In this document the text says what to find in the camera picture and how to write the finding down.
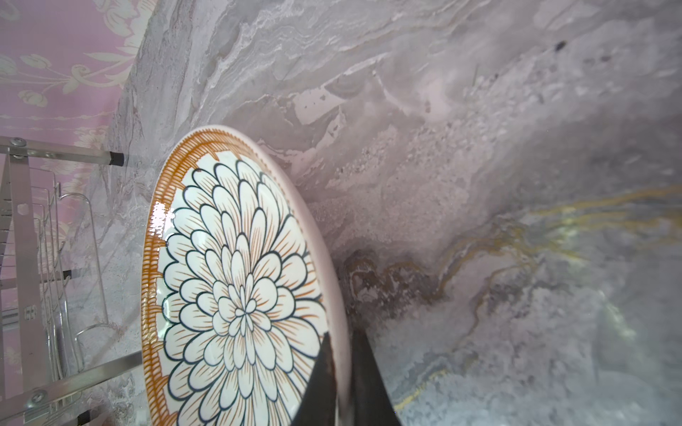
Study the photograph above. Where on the steel two-tier dish rack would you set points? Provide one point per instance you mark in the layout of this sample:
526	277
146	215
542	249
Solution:
53	374

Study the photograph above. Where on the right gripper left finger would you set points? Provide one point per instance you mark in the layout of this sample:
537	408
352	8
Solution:
318	407

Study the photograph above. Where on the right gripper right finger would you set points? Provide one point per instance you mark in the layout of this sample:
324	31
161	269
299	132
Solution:
372	406

